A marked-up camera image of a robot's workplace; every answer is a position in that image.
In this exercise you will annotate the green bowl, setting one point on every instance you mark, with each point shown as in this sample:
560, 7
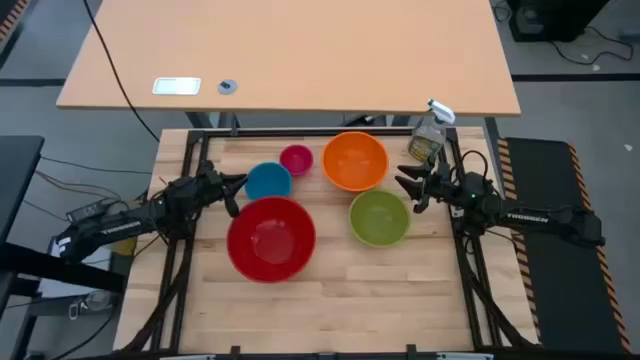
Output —
379, 218

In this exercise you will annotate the black mat with striped edges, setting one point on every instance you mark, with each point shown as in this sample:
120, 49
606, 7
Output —
560, 300

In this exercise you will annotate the blue bowl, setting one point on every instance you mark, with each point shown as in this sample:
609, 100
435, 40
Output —
268, 181

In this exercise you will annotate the black power adapter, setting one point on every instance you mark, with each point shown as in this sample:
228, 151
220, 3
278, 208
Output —
86, 211

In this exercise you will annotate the tan wooden desk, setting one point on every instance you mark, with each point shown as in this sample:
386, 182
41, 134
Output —
300, 50

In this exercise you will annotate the clear spray bottle white trigger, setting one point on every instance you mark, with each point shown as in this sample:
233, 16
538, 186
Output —
427, 140

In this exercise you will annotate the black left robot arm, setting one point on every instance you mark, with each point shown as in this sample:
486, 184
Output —
115, 227

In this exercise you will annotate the black box on floor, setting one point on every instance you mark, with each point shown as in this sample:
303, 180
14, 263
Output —
555, 17

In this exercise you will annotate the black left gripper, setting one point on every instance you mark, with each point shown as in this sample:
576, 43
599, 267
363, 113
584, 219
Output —
210, 181

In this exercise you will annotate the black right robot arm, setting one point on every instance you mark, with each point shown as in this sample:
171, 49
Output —
530, 217

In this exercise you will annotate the black aluminium table frame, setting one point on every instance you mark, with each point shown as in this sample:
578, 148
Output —
300, 132

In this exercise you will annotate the clear plastic item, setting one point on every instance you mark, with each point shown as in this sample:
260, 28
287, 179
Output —
92, 302

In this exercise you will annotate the large red bowl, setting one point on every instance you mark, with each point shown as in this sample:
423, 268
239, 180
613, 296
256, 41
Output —
271, 240

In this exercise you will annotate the large orange bowl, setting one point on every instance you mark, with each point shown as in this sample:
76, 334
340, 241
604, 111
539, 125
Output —
355, 161

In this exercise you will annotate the white paper sheet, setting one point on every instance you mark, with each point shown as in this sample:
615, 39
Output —
65, 287

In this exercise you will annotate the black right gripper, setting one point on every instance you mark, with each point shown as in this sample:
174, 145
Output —
442, 186

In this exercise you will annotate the yellow round object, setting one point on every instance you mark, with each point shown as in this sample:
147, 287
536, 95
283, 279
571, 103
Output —
126, 246

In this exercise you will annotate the grey round desk grommet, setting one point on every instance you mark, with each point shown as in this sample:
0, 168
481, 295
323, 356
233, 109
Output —
227, 86

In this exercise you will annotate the small magenta bowl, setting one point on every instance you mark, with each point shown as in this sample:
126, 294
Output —
296, 160

